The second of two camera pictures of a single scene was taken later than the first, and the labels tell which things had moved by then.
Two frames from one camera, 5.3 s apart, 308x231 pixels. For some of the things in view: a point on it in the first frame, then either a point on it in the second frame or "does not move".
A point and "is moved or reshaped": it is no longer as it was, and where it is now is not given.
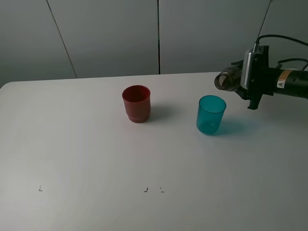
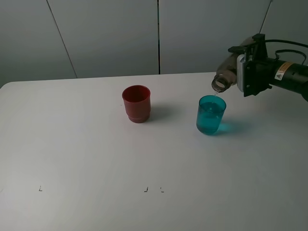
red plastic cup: [137, 99] does not move
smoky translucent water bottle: [229, 79] is moved or reshaped
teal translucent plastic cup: [210, 111] does not move
